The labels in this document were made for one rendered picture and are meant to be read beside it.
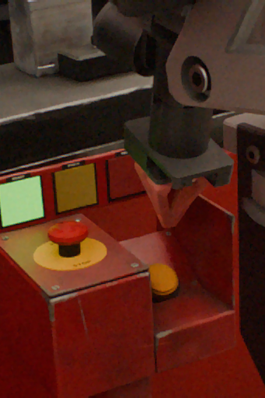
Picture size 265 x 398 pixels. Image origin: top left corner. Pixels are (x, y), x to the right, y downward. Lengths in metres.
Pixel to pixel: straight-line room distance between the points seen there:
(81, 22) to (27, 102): 0.16
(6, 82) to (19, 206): 0.24
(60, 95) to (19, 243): 0.22
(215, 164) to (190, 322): 0.17
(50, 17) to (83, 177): 0.25
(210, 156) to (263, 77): 0.63
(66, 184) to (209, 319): 0.20
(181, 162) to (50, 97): 0.28
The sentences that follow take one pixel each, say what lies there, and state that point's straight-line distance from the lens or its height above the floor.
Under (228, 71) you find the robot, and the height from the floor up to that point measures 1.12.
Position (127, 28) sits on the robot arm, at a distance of 0.93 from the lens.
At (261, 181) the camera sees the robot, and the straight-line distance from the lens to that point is 0.50.
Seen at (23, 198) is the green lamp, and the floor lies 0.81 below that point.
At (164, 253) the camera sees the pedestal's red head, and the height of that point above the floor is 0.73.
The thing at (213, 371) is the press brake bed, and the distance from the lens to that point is 1.40.
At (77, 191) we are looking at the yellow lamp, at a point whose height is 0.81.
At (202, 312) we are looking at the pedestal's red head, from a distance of 1.03.
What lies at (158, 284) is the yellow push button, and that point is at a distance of 1.05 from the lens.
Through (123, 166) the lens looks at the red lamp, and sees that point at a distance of 1.08.
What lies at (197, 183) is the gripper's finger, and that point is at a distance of 0.97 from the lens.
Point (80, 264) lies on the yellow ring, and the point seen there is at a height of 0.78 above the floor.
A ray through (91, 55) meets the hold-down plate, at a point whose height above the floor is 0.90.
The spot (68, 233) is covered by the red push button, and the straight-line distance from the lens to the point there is 0.97.
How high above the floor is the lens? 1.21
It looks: 23 degrees down
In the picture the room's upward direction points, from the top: 3 degrees counter-clockwise
